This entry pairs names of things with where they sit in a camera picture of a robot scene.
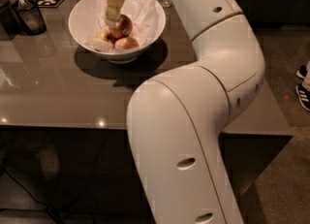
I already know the red apple with sticker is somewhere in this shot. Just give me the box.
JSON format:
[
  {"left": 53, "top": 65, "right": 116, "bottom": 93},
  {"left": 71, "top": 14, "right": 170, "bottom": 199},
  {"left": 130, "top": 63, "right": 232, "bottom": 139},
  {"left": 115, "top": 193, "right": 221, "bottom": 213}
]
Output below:
[{"left": 108, "top": 15, "right": 133, "bottom": 39}]

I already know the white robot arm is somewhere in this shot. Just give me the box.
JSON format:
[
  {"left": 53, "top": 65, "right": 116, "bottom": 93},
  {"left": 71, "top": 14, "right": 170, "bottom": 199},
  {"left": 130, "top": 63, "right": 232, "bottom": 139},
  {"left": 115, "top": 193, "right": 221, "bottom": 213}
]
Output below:
[{"left": 127, "top": 0, "right": 264, "bottom": 224}]

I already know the white bowl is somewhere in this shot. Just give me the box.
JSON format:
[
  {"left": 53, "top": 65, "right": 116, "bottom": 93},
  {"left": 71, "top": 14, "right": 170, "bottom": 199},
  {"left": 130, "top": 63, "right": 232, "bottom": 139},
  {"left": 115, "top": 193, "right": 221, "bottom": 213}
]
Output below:
[{"left": 68, "top": 0, "right": 166, "bottom": 63}]

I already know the small yellow green apple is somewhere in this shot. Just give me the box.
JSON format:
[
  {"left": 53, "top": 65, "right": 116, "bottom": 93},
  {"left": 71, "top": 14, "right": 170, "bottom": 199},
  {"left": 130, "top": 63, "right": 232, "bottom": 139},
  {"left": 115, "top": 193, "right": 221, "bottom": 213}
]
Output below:
[{"left": 95, "top": 29, "right": 109, "bottom": 42}]

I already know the front red yellow apple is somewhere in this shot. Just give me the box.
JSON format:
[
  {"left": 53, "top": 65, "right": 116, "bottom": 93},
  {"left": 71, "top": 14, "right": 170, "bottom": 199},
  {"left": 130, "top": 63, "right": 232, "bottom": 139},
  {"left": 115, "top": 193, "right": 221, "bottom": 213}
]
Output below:
[{"left": 114, "top": 37, "right": 139, "bottom": 49}]

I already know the white crumpled paper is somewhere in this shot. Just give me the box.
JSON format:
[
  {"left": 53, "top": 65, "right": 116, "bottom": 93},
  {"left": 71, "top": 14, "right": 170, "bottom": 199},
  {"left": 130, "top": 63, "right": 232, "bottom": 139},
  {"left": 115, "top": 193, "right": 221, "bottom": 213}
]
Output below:
[{"left": 87, "top": 0, "right": 155, "bottom": 53}]

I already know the black white sneaker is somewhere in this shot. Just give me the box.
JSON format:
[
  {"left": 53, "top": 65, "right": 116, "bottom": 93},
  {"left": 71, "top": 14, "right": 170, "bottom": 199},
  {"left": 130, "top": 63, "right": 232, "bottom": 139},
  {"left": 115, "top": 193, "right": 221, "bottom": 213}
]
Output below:
[{"left": 295, "top": 83, "right": 310, "bottom": 112}]

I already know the black scoop with white handle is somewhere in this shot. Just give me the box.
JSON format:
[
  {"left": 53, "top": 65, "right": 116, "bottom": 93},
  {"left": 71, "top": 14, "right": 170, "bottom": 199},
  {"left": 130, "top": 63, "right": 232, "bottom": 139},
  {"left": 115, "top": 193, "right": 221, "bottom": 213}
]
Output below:
[{"left": 14, "top": 0, "right": 47, "bottom": 36}]

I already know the black cable on floor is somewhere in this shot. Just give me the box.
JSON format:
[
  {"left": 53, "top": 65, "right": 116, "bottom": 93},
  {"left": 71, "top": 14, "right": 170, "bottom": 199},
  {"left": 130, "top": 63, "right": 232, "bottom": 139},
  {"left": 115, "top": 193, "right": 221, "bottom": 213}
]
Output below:
[{"left": 0, "top": 130, "right": 108, "bottom": 224}]

